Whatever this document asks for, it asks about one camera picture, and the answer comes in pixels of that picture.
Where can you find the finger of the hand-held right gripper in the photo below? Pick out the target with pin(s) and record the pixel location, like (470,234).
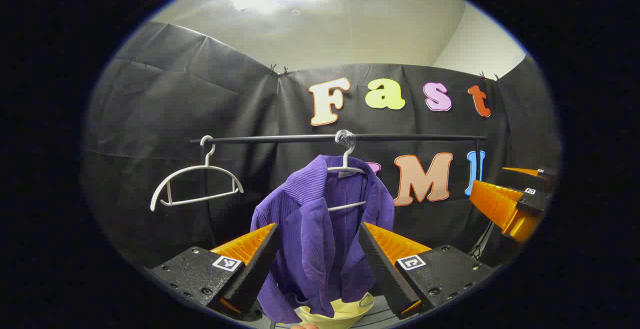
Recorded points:
(530,179)
(532,201)

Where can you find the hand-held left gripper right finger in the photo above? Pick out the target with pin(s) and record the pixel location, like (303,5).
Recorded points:
(382,269)

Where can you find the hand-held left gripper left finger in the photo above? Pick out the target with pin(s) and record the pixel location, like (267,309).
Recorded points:
(260,264)

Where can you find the purple ribbed shirt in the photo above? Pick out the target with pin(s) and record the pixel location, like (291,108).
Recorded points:
(310,234)

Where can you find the white plastic clothes hanger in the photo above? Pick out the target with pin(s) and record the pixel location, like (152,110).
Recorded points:
(190,169)
(345,160)

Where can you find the black clothes rack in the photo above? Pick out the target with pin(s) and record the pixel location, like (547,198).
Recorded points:
(280,139)

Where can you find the clear tape wad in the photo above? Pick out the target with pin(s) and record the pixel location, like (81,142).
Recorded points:
(345,138)

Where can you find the black backdrop cloth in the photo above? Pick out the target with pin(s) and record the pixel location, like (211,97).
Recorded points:
(165,109)

